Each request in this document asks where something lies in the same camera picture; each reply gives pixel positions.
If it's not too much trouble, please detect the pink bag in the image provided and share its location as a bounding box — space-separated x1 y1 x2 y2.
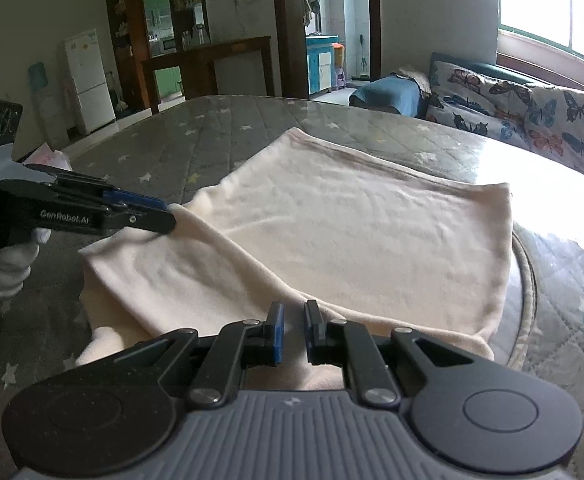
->
22 142 73 171

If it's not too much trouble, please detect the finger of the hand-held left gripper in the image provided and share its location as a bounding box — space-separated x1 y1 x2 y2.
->
47 172 169 212
106 210 177 234

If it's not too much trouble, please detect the long butterfly print cushion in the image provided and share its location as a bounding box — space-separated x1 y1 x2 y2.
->
424 60 533 138

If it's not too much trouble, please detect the water dispenser with blue cover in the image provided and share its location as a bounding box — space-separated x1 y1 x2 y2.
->
28 61 70 150

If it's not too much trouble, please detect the white refrigerator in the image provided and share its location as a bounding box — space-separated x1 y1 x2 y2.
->
64 29 117 136

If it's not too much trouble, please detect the blue kitchen cabinet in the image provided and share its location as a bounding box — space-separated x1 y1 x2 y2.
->
306 35 340 96

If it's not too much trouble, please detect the cream cloth garment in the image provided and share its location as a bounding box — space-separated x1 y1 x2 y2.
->
74 127 514 393

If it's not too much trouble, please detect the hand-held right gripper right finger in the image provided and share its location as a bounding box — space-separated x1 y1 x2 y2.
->
304 300 475 407

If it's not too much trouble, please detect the square butterfly print cushion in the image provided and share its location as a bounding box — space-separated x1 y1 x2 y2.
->
517 82 584 181

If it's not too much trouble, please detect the blue sofa blanket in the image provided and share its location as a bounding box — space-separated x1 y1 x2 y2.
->
348 76 423 118

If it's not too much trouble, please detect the beige towel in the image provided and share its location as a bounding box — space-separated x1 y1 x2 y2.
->
396 66 432 95

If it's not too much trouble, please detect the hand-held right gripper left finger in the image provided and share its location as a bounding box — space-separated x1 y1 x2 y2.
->
114 302 285 409

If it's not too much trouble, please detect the person's left hand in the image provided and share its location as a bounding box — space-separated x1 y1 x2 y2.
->
0 230 52 300

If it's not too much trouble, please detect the dark wooden shelf cabinet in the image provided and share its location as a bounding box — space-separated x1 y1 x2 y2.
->
105 0 213 111

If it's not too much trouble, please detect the teal sofa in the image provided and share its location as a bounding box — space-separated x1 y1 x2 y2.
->
348 51 584 186

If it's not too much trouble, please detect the dark wooden door frame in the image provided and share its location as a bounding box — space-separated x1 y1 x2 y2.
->
271 0 382 101

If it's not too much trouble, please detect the dark wooden counter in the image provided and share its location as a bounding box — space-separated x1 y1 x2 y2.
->
141 36 273 113

